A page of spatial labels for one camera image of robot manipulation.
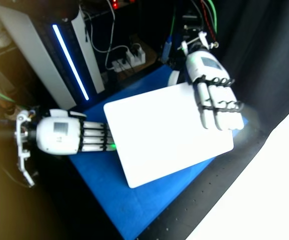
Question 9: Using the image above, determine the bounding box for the white cable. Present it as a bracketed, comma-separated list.
[83, 9, 135, 55]
[105, 0, 117, 70]

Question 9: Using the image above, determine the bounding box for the blue cloth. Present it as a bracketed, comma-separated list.
[68, 64, 249, 240]

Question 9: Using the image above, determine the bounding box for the white tower with blue light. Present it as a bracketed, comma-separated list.
[0, 2, 106, 110]

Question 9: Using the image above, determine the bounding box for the white power strip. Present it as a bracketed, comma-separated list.
[110, 44, 147, 73]

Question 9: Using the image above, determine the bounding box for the white rectangular board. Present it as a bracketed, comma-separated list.
[103, 81, 235, 190]

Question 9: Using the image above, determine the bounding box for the black curtain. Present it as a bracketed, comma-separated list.
[216, 0, 289, 143]

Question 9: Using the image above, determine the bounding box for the red cable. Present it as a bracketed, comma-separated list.
[200, 0, 217, 42]

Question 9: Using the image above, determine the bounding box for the blue white cable plug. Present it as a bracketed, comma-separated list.
[162, 36, 175, 65]

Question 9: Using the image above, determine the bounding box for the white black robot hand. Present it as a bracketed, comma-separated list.
[34, 108, 118, 156]
[167, 49, 245, 131]

